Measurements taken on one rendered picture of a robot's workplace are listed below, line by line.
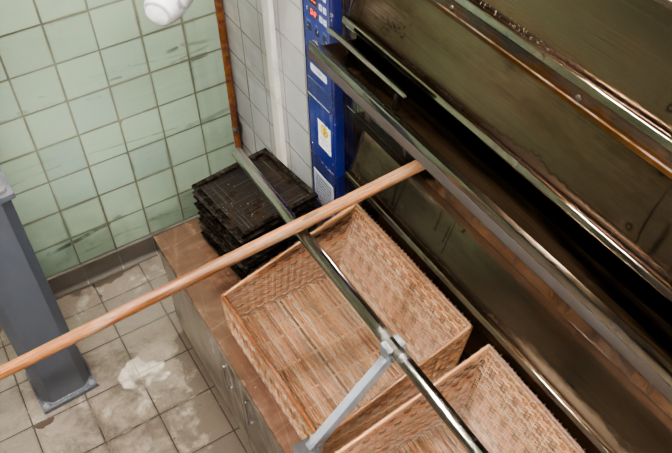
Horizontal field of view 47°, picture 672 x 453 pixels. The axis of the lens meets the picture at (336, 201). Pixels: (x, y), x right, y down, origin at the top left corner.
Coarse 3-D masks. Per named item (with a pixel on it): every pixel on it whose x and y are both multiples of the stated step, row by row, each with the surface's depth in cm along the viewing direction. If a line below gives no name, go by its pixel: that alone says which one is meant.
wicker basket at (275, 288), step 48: (336, 240) 238; (384, 240) 223; (240, 288) 226; (288, 288) 239; (336, 288) 243; (384, 288) 228; (432, 288) 209; (240, 336) 224; (288, 336) 230; (336, 336) 230; (432, 336) 214; (288, 384) 219; (336, 384) 218; (384, 384) 218; (336, 432) 193
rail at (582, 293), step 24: (312, 48) 189; (336, 72) 182; (480, 192) 151; (504, 216) 146; (528, 240) 142; (552, 264) 137; (576, 288) 134; (600, 312) 130; (624, 336) 127; (648, 360) 124
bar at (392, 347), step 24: (264, 192) 191; (288, 216) 184; (312, 240) 178; (360, 312) 164; (384, 336) 159; (384, 360) 159; (408, 360) 155; (360, 384) 162; (432, 384) 151; (336, 408) 164; (456, 432) 144
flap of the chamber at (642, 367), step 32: (320, 64) 188; (352, 64) 187; (384, 64) 189; (352, 96) 179; (384, 96) 178; (416, 96) 180; (384, 128) 171; (416, 128) 169; (448, 128) 171; (448, 160) 161; (480, 160) 163; (512, 192) 156; (544, 224) 149; (576, 224) 150; (576, 256) 143; (608, 256) 144; (608, 288) 137; (640, 288) 138; (640, 320) 132
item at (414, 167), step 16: (416, 160) 181; (384, 176) 180; (400, 176) 180; (352, 192) 180; (368, 192) 179; (320, 208) 179; (336, 208) 179; (288, 224) 179; (304, 224) 178; (256, 240) 178; (272, 240) 178; (224, 256) 178; (240, 256) 177; (192, 272) 177; (208, 272) 177; (160, 288) 176; (176, 288) 176; (128, 304) 176; (144, 304) 176; (96, 320) 175; (112, 320) 175; (64, 336) 175; (80, 336) 175; (32, 352) 174; (48, 352) 174; (0, 368) 174; (16, 368) 174
